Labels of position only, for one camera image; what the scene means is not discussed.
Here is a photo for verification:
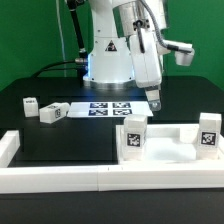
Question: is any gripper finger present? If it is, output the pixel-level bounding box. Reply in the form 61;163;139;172
145;86;161;111

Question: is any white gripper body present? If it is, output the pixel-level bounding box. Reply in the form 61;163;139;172
129;29;162;88

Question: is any white square table top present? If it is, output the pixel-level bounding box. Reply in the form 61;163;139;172
115;123;224;165

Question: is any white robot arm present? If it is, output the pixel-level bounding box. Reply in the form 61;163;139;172
84;0;195;111

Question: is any white marker sheet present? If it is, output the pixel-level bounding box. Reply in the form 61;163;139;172
67;101;153;118

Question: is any white U-shaped obstacle fence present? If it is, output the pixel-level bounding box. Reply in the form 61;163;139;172
0;131;224;194

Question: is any black cable bundle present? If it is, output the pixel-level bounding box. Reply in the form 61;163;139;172
31;0;88;78

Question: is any white thin cable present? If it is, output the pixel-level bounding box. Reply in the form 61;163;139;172
56;0;68;78

